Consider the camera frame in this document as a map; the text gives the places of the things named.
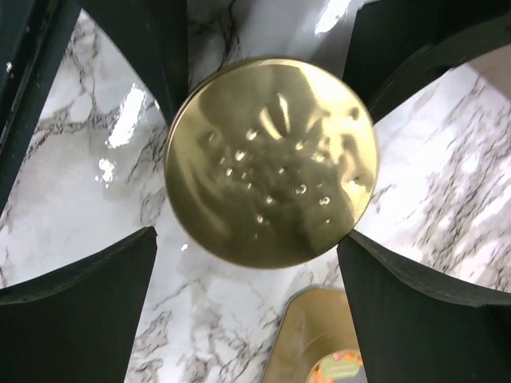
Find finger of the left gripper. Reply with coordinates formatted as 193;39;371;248
78;0;188;123
343;0;510;118

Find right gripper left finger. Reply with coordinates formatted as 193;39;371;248
1;227;157;382

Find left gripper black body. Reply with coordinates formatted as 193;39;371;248
1;0;81;207

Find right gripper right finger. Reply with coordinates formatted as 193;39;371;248
337;231;510;382

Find gold round jar lid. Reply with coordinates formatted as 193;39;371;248
164;57;378;269

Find gold tin with popsicle candies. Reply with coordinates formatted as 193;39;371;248
262;286;367;382

